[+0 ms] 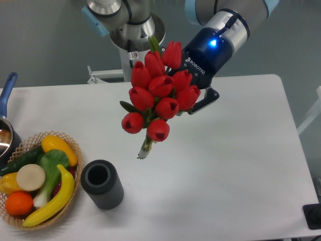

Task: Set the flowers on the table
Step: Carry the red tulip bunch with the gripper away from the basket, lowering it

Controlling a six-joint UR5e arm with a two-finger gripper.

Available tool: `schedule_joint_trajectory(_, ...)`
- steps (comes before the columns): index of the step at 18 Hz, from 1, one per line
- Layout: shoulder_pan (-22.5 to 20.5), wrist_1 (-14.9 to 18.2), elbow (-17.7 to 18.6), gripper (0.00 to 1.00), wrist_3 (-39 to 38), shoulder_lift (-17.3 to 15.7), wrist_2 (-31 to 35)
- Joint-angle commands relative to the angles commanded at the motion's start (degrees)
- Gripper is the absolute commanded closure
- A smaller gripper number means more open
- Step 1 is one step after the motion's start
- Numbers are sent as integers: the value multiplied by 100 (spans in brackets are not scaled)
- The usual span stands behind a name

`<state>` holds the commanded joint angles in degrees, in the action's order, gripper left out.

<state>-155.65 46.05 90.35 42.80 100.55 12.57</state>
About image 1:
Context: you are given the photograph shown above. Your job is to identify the red tulip bouquet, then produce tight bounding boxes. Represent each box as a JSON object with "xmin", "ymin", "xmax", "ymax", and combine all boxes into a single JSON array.
[{"xmin": 120, "ymin": 36, "xmax": 201, "ymax": 159}]

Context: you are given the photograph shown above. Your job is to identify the white frame at right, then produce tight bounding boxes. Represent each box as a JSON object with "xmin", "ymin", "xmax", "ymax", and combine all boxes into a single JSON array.
[{"xmin": 297, "ymin": 86, "xmax": 320, "ymax": 135}]

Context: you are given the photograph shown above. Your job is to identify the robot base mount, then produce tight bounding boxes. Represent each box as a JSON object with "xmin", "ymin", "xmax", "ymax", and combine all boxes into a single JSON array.
[{"xmin": 110, "ymin": 13, "xmax": 166, "ymax": 82}]

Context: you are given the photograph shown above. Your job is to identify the dark grey ribbed vase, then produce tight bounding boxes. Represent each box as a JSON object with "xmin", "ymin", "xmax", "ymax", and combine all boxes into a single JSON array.
[{"xmin": 80, "ymin": 160, "xmax": 124, "ymax": 210}]

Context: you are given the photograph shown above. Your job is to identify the yellow squash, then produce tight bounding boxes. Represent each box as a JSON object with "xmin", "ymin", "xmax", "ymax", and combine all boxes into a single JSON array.
[{"xmin": 41, "ymin": 135, "xmax": 78, "ymax": 167}]

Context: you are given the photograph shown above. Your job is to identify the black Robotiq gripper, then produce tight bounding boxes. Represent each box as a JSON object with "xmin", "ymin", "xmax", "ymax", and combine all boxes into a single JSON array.
[{"xmin": 169, "ymin": 27, "xmax": 233, "ymax": 115}]

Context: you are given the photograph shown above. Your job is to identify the woven wicker basket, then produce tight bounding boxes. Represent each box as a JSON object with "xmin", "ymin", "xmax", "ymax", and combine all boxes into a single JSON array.
[{"xmin": 1, "ymin": 131, "xmax": 83, "ymax": 230}]

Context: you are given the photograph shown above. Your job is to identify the metal table clamp bracket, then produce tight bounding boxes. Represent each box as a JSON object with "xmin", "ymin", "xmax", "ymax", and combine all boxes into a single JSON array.
[{"xmin": 87, "ymin": 65, "xmax": 124, "ymax": 84}]

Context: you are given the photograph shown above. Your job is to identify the yellow bell pepper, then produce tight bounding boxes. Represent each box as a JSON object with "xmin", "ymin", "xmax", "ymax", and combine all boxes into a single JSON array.
[{"xmin": 0, "ymin": 172, "xmax": 23, "ymax": 195}]

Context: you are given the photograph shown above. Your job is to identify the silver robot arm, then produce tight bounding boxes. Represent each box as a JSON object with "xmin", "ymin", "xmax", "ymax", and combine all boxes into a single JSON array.
[{"xmin": 82, "ymin": 1, "xmax": 278, "ymax": 114}]

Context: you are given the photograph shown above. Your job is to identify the black device at edge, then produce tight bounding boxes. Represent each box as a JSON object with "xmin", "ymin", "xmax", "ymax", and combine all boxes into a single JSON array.
[{"xmin": 302, "ymin": 203, "xmax": 320, "ymax": 230}]

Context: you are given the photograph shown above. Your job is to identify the orange fruit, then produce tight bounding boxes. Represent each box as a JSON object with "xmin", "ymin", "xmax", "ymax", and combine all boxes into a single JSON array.
[{"xmin": 5, "ymin": 191, "xmax": 34, "ymax": 216}]

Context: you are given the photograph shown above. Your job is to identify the yellow banana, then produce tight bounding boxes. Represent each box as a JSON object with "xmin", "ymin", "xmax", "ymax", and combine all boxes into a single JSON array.
[{"xmin": 23, "ymin": 164, "xmax": 75, "ymax": 227}]

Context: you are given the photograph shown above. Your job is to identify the green cucumber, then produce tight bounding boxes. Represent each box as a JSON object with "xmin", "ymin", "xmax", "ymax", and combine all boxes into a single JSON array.
[{"xmin": 1, "ymin": 146, "xmax": 44, "ymax": 176}]

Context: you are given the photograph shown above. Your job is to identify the beige round radish slice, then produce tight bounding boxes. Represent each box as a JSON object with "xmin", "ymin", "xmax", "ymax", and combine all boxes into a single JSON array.
[{"xmin": 16, "ymin": 164, "xmax": 46, "ymax": 191}]

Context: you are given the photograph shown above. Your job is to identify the blue handled saucepan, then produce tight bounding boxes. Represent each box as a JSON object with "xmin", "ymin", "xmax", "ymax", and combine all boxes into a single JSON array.
[{"xmin": 1, "ymin": 72, "xmax": 21, "ymax": 169}]

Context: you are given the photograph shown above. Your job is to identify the green bok choy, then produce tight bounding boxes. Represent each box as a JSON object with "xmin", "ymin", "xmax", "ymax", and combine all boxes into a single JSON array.
[{"xmin": 34, "ymin": 149, "xmax": 69, "ymax": 209}]

